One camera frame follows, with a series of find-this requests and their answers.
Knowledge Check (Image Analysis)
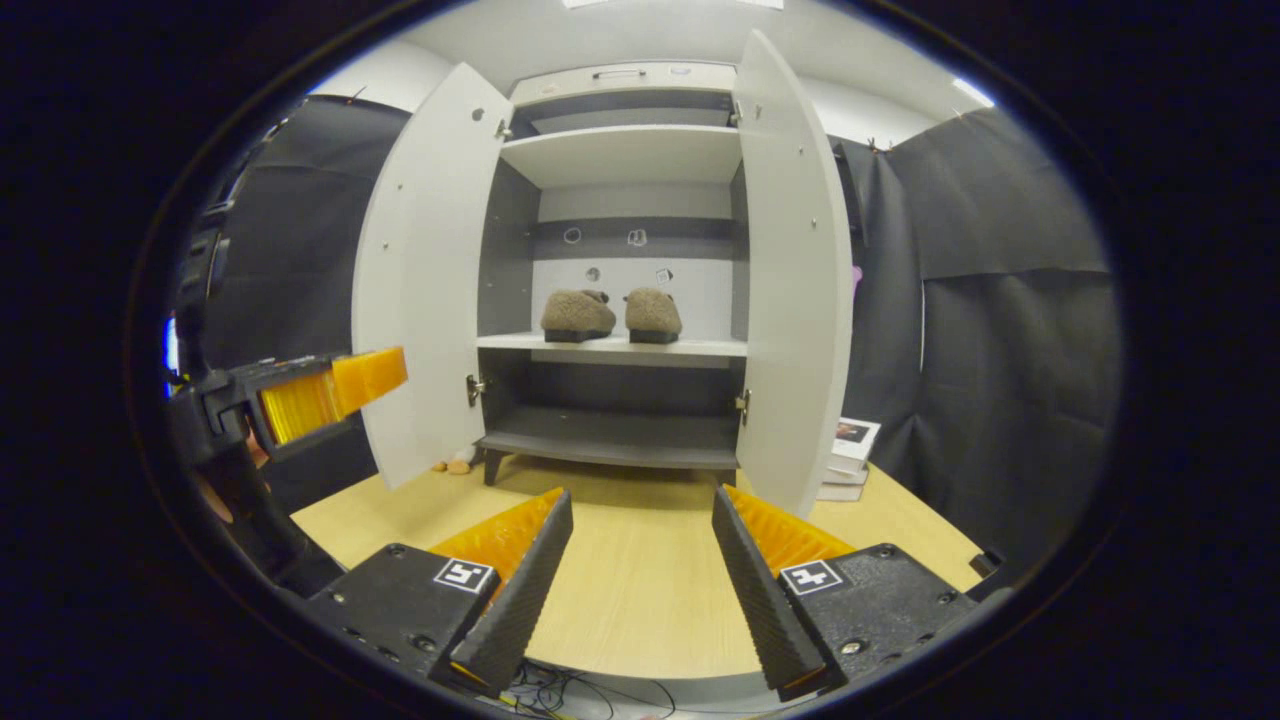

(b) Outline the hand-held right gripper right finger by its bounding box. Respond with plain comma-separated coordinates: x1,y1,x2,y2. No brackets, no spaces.
712,486,986,701

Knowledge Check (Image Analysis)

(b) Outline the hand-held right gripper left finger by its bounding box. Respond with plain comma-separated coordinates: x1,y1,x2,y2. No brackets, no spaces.
305,488,574,698

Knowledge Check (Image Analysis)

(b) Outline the brown fuzzy shoe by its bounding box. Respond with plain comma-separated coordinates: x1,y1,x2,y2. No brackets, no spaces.
541,289,617,344
625,287,684,345

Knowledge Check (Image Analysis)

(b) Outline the grey white shoe cabinet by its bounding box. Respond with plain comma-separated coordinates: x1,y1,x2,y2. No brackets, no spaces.
475,60,751,488

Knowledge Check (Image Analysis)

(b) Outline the black backdrop cloth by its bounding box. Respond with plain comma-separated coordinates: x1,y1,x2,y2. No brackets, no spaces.
885,108,1121,586
825,138,926,471
200,95,413,516

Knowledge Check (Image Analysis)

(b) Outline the large ceiling light panel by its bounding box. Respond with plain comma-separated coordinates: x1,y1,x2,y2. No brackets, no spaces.
560,0,786,10

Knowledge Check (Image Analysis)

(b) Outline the black cable bundle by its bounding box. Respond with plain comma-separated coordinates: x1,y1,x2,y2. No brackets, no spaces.
500,660,681,717

